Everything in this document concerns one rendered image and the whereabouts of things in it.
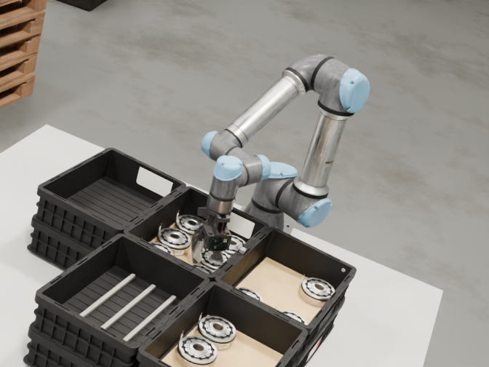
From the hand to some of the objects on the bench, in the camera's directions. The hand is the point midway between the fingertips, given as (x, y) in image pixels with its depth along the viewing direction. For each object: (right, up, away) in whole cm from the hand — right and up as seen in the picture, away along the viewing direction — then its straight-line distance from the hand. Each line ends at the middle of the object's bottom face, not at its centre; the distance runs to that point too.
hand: (204, 261), depth 269 cm
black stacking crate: (-24, -23, -24) cm, 41 cm away
